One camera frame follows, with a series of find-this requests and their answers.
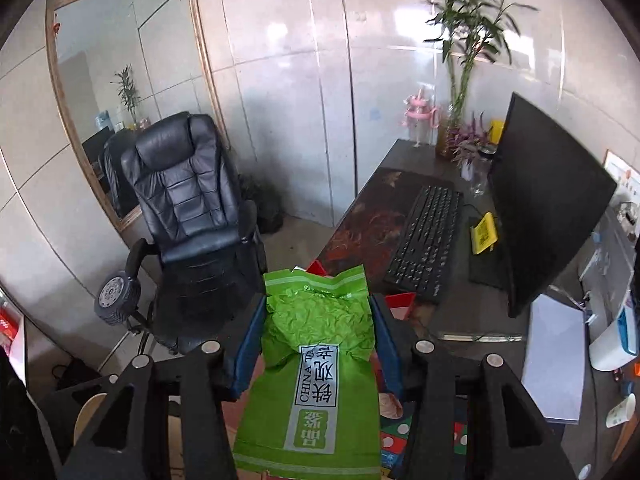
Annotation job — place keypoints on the brown notebook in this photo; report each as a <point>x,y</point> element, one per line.
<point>627,435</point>

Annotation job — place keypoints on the black leather office chair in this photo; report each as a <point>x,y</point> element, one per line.
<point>185,185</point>

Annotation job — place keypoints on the red gift bag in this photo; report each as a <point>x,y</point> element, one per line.
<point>400,305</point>

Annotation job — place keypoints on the wooden framed wall mirror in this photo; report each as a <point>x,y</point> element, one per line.
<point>100,60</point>

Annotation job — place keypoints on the white and blue box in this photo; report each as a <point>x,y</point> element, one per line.
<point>610,345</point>

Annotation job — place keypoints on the bamboo plant in vase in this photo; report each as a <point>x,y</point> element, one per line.
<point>462,85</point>

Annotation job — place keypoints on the green tea packet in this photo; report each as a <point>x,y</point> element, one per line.
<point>315,330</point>

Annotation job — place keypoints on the pink lidded cup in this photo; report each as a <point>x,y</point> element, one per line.
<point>420,120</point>

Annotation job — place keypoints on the white paper cup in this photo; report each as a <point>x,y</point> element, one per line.
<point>620,412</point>

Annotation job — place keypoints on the black keyboard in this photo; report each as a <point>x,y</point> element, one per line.
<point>425,240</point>

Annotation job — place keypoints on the white paper stack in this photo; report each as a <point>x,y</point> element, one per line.
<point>552,360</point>

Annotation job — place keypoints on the tyre shaped stool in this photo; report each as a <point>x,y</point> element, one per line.
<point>117,297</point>

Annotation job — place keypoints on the black bag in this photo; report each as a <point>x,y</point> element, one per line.
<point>262,205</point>

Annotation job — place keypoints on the black computer monitor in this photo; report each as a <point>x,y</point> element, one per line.
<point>545,200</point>

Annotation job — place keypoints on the colourful board game mat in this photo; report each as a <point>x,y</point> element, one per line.
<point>395,445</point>

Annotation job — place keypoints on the purple leaf plant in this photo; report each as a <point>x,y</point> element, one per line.
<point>470,147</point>

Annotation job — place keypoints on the dark patterned desk mat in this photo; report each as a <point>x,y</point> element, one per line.
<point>365,220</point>

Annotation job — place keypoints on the clear glass jar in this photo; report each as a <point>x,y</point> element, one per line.
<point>480,180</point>

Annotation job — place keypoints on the yellow packet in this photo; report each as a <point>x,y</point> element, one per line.
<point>496,132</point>

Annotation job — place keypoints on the yellow sign stand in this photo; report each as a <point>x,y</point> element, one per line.
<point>484,235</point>

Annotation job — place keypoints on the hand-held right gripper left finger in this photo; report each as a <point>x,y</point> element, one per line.
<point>248,347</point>

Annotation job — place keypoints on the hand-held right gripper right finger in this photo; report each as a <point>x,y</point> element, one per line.
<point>386,347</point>

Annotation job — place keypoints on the red and white box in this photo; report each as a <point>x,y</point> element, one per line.
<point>7,330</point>

